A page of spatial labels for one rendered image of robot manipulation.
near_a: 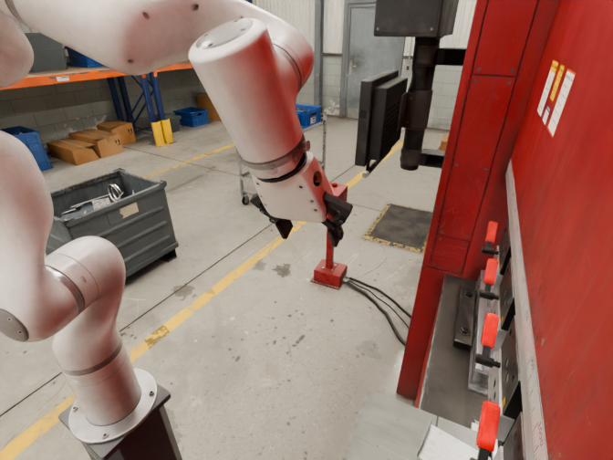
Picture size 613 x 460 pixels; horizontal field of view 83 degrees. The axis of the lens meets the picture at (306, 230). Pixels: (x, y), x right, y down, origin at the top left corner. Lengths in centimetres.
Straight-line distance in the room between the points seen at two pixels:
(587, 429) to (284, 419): 178
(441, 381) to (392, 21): 124
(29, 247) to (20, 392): 204
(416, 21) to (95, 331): 137
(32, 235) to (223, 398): 167
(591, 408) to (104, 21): 58
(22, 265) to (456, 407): 105
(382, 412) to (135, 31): 86
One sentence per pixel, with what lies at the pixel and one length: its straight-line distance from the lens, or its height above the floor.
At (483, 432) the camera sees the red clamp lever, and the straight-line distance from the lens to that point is 62.
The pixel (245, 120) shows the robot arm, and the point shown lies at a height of 170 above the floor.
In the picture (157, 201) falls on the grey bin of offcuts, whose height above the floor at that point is 58.
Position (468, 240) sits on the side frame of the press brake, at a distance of 152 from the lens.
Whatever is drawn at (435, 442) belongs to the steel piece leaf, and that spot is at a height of 100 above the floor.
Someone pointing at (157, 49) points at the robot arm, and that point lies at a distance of 47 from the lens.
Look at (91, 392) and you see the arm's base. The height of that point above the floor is 113.
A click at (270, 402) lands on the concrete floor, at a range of 215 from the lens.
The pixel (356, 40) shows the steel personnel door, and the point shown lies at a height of 154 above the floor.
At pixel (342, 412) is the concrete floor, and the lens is 212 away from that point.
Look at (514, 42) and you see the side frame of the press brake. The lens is 133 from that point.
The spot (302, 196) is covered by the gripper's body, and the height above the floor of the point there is 159.
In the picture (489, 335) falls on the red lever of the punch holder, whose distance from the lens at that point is 76.
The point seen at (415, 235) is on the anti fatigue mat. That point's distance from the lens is 358.
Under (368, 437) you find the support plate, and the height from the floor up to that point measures 100.
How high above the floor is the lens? 179
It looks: 30 degrees down
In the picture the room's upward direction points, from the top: straight up
